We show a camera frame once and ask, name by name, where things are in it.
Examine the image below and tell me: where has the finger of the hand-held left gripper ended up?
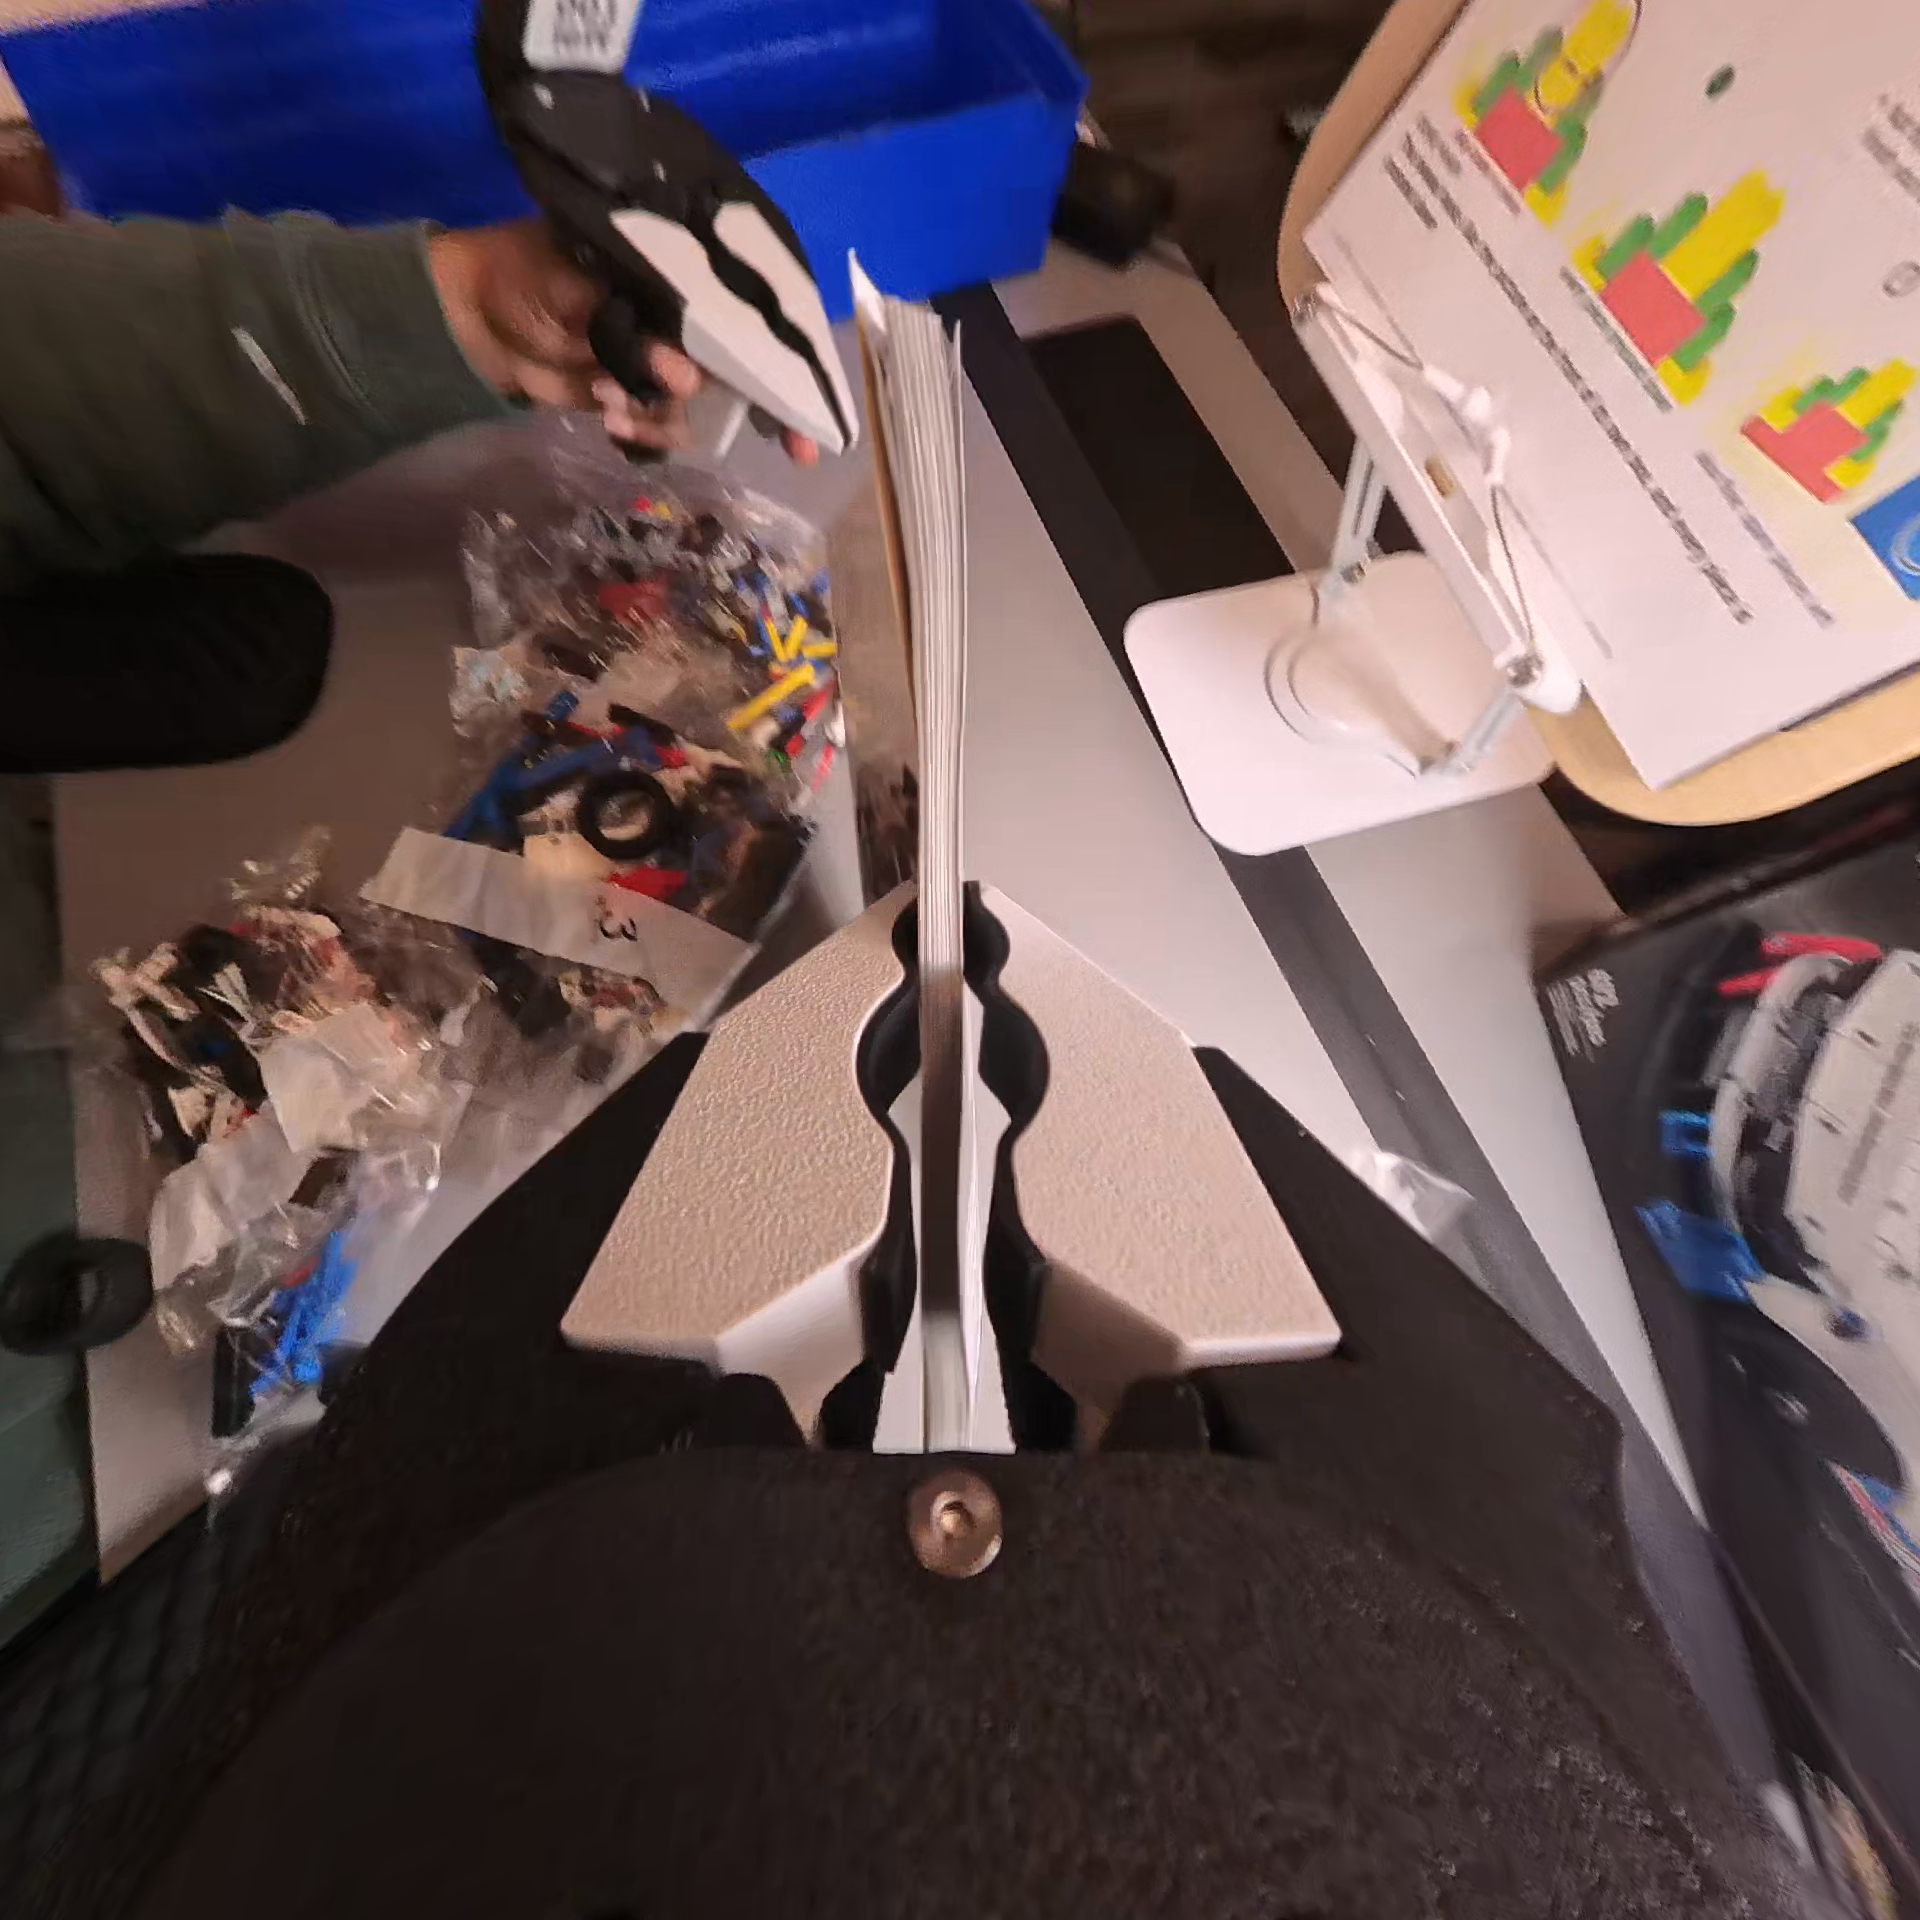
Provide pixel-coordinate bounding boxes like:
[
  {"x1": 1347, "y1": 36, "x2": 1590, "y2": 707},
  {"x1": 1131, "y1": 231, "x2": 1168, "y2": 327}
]
[
  {"x1": 613, "y1": 210, "x2": 861, "y2": 455},
  {"x1": 718, "y1": 199, "x2": 864, "y2": 444}
]

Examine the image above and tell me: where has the clear bag of blue pieces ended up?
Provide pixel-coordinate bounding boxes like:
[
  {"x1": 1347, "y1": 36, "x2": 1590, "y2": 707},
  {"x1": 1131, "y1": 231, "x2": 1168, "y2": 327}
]
[{"x1": 151, "y1": 1110, "x2": 453, "y2": 1443}]

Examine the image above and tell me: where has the clear bag of white pieces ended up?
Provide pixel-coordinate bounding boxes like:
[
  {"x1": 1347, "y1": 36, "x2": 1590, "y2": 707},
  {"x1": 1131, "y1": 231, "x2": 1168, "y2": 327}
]
[{"x1": 90, "y1": 832, "x2": 483, "y2": 1203}]

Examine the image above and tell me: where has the person's left hand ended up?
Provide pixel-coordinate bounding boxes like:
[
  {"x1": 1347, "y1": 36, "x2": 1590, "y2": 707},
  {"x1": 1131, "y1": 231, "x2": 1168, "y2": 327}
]
[{"x1": 427, "y1": 218, "x2": 713, "y2": 460}]

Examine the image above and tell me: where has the large blue plastic bin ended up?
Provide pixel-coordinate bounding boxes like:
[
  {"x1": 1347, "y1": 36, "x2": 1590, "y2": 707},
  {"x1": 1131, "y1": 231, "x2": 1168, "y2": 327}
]
[{"x1": 0, "y1": 0, "x2": 1095, "y2": 288}]

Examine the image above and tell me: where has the person's left forearm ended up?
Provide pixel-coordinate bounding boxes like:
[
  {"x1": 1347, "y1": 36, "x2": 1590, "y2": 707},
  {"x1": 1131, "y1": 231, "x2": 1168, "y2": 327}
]
[{"x1": 0, "y1": 210, "x2": 513, "y2": 564}]

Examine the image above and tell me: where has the wooden board document stand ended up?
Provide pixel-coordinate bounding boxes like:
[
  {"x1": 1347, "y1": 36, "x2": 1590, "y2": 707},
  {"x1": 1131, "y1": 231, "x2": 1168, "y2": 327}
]
[{"x1": 1123, "y1": 0, "x2": 1920, "y2": 859}]

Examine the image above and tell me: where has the clear bag of colourful pieces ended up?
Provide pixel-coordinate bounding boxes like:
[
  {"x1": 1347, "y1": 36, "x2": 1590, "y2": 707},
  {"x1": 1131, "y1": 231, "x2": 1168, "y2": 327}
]
[{"x1": 360, "y1": 440, "x2": 857, "y2": 1082}]

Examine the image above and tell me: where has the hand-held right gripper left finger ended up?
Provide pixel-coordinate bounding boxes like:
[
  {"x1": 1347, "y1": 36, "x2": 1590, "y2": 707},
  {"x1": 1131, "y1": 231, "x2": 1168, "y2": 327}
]
[{"x1": 560, "y1": 879, "x2": 921, "y2": 1450}]

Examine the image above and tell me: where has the black lego set box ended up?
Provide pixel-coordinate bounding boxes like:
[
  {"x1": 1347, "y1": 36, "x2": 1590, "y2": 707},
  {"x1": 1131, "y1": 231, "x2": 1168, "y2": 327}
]
[{"x1": 1536, "y1": 839, "x2": 1920, "y2": 1920}]

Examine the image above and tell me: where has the lego instruction booklet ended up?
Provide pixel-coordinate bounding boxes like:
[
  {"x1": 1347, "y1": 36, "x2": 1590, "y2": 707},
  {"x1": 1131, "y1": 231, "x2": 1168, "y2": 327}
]
[{"x1": 849, "y1": 247, "x2": 1029, "y2": 1456}]

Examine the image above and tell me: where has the white printed instruction sheet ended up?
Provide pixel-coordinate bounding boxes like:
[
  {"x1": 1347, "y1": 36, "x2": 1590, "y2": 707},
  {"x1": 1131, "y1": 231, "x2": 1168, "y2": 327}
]
[{"x1": 1304, "y1": 0, "x2": 1920, "y2": 792}]

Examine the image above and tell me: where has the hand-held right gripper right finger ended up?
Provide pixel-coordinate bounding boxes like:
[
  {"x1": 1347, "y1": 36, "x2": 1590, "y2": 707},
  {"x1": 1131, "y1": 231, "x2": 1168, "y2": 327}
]
[{"x1": 977, "y1": 879, "x2": 1344, "y2": 1454}]

